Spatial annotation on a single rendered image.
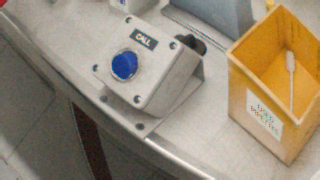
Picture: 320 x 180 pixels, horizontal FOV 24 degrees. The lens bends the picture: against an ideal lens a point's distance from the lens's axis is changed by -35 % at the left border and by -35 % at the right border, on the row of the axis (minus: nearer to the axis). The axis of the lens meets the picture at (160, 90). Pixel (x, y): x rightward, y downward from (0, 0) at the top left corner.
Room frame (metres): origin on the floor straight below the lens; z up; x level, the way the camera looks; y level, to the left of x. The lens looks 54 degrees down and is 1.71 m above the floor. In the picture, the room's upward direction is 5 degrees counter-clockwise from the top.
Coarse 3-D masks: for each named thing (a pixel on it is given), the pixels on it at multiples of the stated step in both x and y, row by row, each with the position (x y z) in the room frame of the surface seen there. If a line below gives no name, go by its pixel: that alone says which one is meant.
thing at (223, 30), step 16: (176, 0) 0.72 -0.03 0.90; (192, 0) 0.70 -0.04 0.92; (208, 0) 0.68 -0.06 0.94; (224, 0) 0.66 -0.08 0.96; (240, 0) 0.66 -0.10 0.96; (176, 16) 0.70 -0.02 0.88; (192, 16) 0.70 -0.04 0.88; (208, 16) 0.68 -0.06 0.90; (224, 16) 0.67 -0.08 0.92; (240, 16) 0.66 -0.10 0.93; (208, 32) 0.67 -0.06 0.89; (224, 32) 0.67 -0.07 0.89; (240, 32) 0.66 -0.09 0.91; (224, 48) 0.65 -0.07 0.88
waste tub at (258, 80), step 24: (264, 24) 0.62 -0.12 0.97; (288, 24) 0.65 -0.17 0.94; (240, 48) 0.59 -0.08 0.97; (264, 48) 0.62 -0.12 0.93; (288, 48) 0.65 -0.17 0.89; (312, 48) 0.61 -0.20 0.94; (240, 72) 0.56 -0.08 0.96; (264, 72) 0.62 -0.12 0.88; (288, 72) 0.62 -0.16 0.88; (312, 72) 0.61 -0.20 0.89; (240, 96) 0.56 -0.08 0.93; (264, 96) 0.53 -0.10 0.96; (288, 96) 0.58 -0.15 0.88; (312, 96) 0.57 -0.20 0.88; (240, 120) 0.56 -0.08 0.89; (264, 120) 0.53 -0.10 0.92; (288, 120) 0.49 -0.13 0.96; (312, 120) 0.51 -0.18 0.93; (264, 144) 0.52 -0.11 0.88; (288, 144) 0.49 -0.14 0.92
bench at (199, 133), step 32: (32, 0) 0.80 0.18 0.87; (64, 0) 0.78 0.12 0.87; (160, 0) 0.74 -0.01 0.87; (256, 0) 0.75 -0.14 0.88; (288, 0) 0.76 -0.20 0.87; (32, 32) 0.73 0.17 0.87; (64, 32) 0.71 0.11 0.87; (96, 32) 0.70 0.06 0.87; (192, 32) 0.68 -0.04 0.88; (64, 64) 0.66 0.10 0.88; (224, 64) 0.64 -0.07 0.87; (64, 96) 0.69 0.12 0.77; (192, 96) 0.60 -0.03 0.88; (224, 96) 0.60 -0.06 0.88; (64, 128) 0.71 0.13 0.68; (96, 128) 0.71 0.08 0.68; (160, 128) 0.57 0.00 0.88; (192, 128) 0.57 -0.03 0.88; (224, 128) 0.56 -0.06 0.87; (96, 160) 0.70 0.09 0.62; (160, 160) 0.54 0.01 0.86; (192, 160) 0.53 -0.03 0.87; (224, 160) 0.52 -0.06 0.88; (256, 160) 0.51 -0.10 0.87
